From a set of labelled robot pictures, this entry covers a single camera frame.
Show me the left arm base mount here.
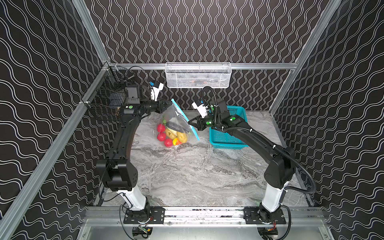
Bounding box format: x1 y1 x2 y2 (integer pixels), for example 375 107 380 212
123 207 165 225

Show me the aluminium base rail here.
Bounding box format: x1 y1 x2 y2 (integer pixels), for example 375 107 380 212
83 207 326 227

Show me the small orange fruit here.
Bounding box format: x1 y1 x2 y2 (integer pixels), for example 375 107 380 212
172 138 182 146

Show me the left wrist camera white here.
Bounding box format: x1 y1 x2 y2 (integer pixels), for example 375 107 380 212
150 82 164 102

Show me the clear wall-mounted basket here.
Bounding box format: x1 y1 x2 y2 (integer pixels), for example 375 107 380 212
165 62 232 89

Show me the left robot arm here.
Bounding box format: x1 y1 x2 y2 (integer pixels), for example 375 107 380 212
97 85 172 215

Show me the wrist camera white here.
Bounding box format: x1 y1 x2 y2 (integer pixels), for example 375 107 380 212
150 82 164 102
192 101 209 119

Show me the yellow potato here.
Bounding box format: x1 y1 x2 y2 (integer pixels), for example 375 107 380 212
177 132 188 144

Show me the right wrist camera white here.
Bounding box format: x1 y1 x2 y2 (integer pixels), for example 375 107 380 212
192 101 209 119

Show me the red tomato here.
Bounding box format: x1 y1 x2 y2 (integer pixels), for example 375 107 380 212
157 132 167 142
157 124 166 133

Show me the clear zip top bag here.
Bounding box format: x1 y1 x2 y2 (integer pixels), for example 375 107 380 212
155 99 200 148

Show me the teal plastic basket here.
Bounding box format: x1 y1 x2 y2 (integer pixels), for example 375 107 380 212
209 106 248 150

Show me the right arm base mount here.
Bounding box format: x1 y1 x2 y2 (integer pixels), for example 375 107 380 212
244 206 287 225

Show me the yellow lemon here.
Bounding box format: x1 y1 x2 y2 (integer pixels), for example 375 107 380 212
165 128 177 140

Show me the black wire wall basket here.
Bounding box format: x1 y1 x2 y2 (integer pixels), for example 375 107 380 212
85 67 136 122

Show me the dark red apple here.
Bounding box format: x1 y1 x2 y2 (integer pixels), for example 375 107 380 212
164 138 174 148

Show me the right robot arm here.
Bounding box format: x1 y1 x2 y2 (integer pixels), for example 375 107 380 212
189 100 316 214

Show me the dark eggplant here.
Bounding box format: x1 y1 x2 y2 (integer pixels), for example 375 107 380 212
166 122 190 134

